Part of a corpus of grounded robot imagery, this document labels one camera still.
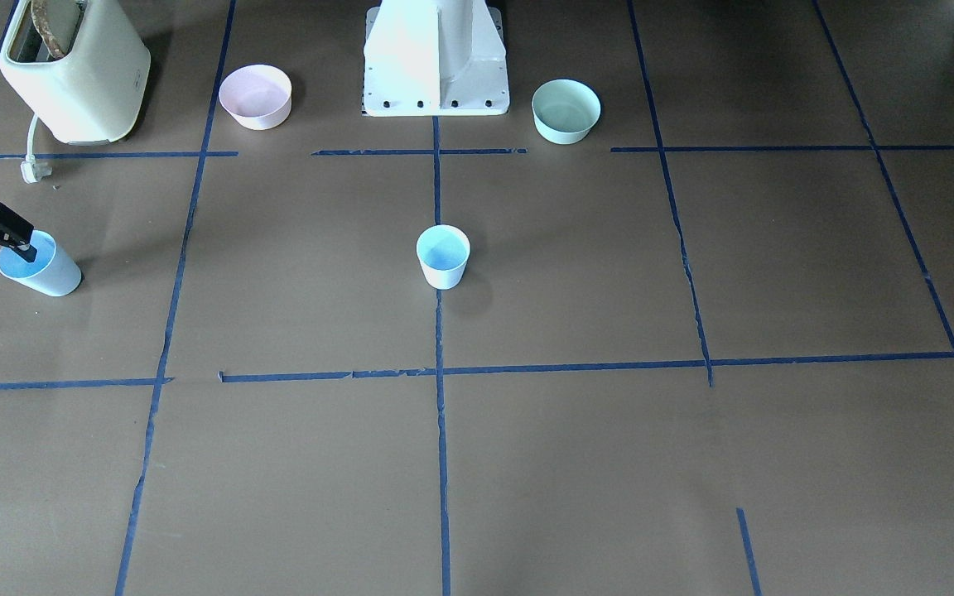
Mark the cream white toaster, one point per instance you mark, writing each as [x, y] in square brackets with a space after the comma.
[94, 95]

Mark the pink bowl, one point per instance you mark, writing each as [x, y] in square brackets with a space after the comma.
[258, 97]

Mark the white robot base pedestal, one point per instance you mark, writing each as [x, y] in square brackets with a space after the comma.
[435, 59]

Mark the toast slice in toaster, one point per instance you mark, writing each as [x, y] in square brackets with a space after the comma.
[56, 23]

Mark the light blue cup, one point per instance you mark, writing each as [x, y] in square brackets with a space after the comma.
[52, 273]

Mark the mint green bowl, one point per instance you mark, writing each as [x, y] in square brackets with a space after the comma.
[565, 110]

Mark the pale blue cup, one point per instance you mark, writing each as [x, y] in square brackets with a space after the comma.
[443, 252]

